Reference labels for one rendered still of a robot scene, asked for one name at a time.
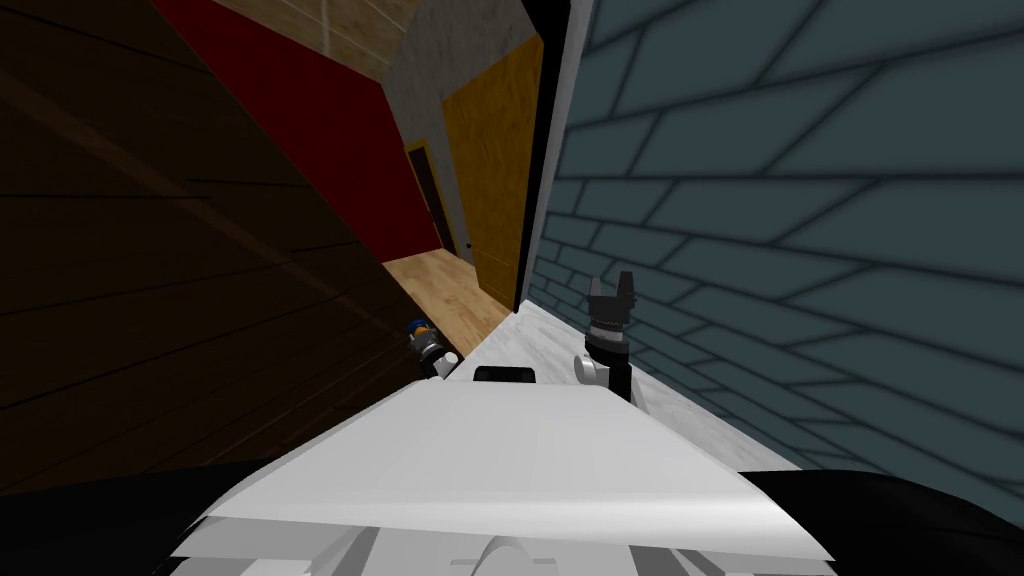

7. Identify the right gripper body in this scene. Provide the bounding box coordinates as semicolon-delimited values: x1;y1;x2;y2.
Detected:
585;292;638;324

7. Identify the orange wooden door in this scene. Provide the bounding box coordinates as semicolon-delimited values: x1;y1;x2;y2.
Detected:
441;33;547;312

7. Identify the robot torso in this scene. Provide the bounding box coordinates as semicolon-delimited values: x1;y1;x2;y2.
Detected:
170;364;838;576

